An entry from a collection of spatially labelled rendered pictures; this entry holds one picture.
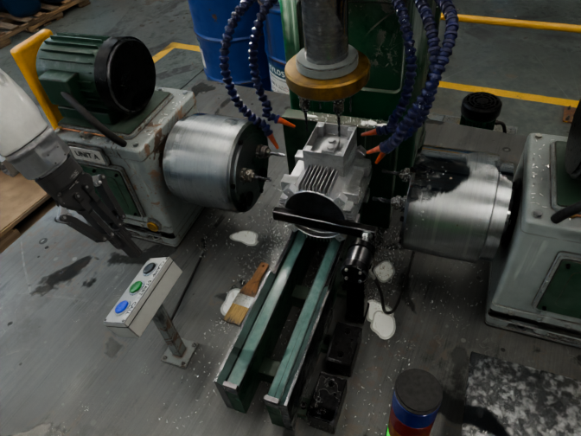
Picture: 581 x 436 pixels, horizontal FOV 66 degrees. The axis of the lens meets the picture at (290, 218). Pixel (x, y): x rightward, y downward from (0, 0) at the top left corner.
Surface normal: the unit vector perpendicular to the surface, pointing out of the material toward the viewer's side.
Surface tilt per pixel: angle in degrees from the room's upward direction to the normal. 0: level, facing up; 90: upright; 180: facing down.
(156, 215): 90
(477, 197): 36
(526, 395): 0
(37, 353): 0
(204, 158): 47
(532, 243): 90
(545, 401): 0
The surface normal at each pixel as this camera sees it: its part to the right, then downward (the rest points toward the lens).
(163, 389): -0.10, -0.69
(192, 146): -0.28, -0.15
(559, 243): -0.35, 0.69
